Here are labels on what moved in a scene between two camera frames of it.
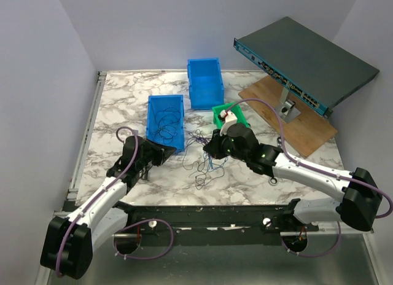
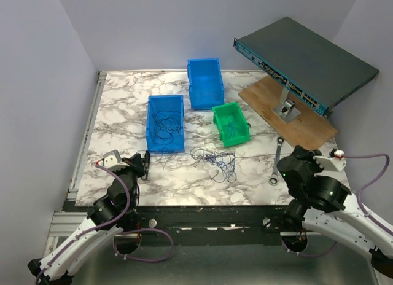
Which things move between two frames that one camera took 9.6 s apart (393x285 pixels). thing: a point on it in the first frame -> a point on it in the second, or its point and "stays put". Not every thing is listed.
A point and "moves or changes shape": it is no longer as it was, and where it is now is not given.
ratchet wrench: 274,181 stays put
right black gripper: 213,147 -> 301,153
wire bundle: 207,167 moves or changes shape
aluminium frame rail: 71,197 stays put
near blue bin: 165,123 stays put
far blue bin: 206,83 stays put
